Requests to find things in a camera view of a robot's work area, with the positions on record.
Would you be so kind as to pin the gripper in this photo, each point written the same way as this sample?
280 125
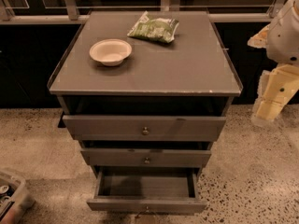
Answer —
284 40

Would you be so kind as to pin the metal railing frame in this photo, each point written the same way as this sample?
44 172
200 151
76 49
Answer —
76 11

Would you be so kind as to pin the grey drawer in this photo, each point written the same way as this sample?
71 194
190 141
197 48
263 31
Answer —
144 128
147 189
138 157

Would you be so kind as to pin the green chip bag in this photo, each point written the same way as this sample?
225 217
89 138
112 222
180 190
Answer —
154 29

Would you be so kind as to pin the grey wooden drawer cabinet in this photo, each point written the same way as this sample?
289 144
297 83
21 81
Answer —
190 77

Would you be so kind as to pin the soda can in bin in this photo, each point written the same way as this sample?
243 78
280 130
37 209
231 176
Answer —
4 190

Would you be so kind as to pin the clear plastic storage bin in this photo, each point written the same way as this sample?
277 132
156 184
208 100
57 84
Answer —
17 201

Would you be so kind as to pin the grey middle drawer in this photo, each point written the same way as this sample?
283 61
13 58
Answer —
138 157

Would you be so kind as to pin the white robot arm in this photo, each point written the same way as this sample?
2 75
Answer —
280 38

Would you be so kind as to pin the white paper bowl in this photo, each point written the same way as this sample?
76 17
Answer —
110 52

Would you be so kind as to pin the grey bottom drawer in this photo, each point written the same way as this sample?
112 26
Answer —
147 189

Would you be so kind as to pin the grey top drawer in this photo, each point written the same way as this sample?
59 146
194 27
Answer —
144 128

